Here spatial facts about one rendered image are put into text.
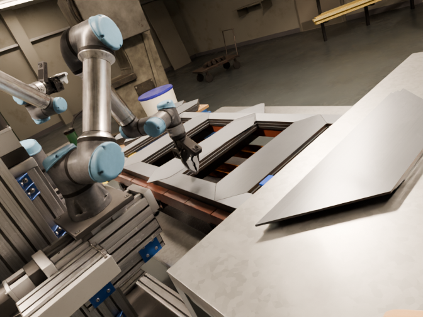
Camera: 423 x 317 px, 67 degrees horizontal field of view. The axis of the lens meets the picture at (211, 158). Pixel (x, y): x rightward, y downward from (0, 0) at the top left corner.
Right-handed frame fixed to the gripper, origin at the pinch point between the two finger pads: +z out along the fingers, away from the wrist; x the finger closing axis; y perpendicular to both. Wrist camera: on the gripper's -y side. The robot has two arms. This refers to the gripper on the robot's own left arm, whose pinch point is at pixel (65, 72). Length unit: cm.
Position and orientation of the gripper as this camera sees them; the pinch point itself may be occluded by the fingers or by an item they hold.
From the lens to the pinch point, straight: 206.6
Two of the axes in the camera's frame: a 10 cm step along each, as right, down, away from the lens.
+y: 2.1, 8.6, 4.6
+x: 9.3, -0.3, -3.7
